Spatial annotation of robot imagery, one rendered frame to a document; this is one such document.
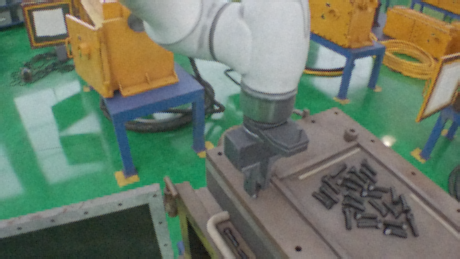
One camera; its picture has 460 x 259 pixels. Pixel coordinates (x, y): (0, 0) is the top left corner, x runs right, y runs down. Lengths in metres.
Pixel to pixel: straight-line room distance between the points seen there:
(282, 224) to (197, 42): 0.37
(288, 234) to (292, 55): 0.34
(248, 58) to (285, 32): 0.06
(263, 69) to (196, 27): 0.12
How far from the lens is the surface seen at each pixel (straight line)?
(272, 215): 0.63
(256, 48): 0.42
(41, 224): 0.93
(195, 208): 0.80
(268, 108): 0.47
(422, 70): 5.53
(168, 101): 2.41
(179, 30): 0.46
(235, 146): 0.51
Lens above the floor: 1.86
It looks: 37 degrees down
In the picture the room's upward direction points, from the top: 3 degrees clockwise
